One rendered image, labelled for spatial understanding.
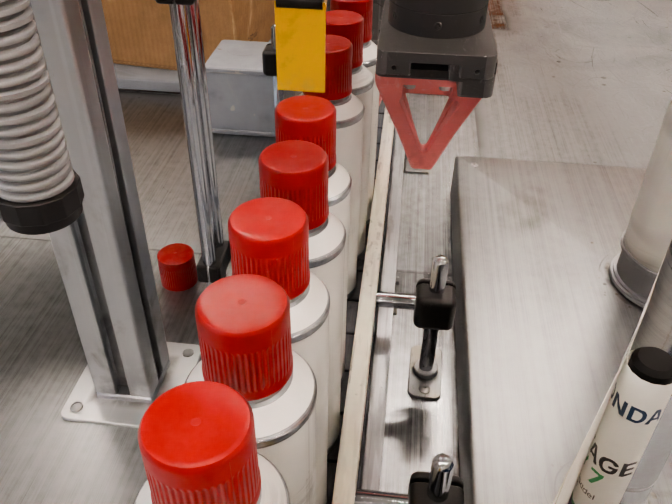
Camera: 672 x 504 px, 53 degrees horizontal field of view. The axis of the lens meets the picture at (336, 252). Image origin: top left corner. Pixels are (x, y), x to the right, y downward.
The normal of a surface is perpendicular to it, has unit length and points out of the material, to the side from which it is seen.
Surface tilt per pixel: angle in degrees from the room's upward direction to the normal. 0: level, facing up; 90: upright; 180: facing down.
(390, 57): 90
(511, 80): 0
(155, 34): 90
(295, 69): 90
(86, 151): 90
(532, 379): 0
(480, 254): 0
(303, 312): 42
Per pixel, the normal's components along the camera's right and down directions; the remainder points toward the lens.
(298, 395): 0.62, -0.41
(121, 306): -0.11, 0.60
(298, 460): 0.76, 0.40
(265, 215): 0.05, -0.77
